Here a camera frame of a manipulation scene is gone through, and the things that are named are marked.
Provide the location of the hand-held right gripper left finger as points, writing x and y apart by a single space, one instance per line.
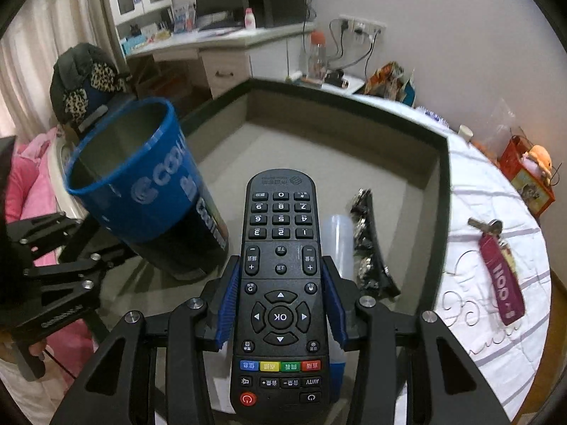
227 314

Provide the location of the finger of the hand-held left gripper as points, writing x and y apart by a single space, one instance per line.
79 270
44 230

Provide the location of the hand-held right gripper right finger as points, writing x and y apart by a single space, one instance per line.
336 314

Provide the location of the clear tube blue cap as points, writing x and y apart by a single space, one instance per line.
339 243

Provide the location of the black crinkled snack packet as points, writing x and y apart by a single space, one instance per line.
367 248

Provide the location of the black remote control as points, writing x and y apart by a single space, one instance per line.
280 239

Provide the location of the blue black cup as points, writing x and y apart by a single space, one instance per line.
146 195

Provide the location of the grey box tray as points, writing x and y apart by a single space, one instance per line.
310 150

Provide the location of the keys with magenta tag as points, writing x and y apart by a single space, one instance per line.
502 279

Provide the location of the person's left hand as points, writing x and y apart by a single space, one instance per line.
36 350

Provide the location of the pink blanket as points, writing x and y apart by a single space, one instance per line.
31 172

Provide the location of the white striped quilt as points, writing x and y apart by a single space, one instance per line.
469 363

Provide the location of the beige curtain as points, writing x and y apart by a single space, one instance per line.
26 79

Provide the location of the dark jacket leopard lining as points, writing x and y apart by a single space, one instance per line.
75 75

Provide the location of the blue tissue box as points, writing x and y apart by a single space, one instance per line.
132 44

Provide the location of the purple white tissue pack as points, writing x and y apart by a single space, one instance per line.
432 116

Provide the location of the paper cup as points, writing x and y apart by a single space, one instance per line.
465 133

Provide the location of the red printed box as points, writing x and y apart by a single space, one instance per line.
529 190

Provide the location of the blue white snack bag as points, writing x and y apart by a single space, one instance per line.
408 93

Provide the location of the small black device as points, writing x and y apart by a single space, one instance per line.
336 79

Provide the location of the orange snack bag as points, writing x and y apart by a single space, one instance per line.
383 82

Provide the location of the clear plastic bag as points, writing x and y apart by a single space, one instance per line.
500 124

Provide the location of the blue white carton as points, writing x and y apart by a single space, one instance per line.
184 17

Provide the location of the orange plush toy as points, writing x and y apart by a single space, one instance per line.
538 157

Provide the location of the red-capped water bottle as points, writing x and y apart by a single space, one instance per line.
318 57

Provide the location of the purple mouse pad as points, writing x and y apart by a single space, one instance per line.
221 32

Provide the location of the white desk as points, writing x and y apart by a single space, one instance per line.
277 33

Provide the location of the pink lotion bottle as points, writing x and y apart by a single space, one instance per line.
250 20

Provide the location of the wall power outlet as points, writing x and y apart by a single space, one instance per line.
361 25

